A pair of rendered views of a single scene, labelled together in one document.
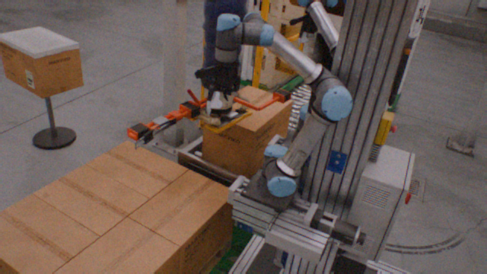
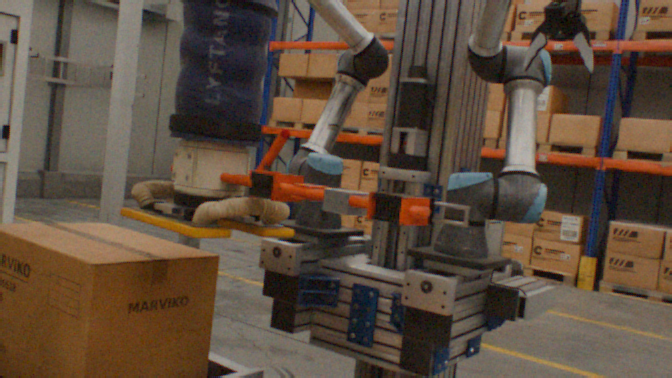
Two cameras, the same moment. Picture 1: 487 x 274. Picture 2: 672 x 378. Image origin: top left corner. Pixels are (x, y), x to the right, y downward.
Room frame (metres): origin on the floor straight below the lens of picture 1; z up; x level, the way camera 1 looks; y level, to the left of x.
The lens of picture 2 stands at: (1.46, 1.71, 1.27)
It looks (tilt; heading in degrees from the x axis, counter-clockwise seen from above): 3 degrees down; 282
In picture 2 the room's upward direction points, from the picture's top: 7 degrees clockwise
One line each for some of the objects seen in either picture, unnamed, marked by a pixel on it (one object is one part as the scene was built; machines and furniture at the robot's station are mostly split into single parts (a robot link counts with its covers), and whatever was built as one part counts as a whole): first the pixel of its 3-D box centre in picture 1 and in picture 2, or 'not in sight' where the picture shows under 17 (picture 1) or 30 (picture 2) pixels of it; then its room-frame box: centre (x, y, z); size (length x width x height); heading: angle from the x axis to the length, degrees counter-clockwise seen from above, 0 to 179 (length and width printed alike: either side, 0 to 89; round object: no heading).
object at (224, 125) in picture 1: (230, 117); (237, 216); (2.04, 0.14, 1.08); 0.34 x 0.10 x 0.05; 148
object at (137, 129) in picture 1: (138, 132); (398, 208); (1.59, 0.54, 1.19); 0.08 x 0.07 x 0.05; 148
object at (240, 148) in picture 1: (248, 129); (93, 306); (2.50, 0.03, 0.75); 0.60 x 0.40 x 0.40; 154
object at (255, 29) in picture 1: (256, 33); not in sight; (1.33, 0.03, 1.82); 0.11 x 0.11 x 0.08; 8
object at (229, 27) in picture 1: (228, 32); not in sight; (1.30, 0.12, 1.82); 0.09 x 0.08 x 0.11; 98
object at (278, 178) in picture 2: (189, 109); (276, 186); (1.88, 0.35, 1.19); 0.10 x 0.08 x 0.06; 58
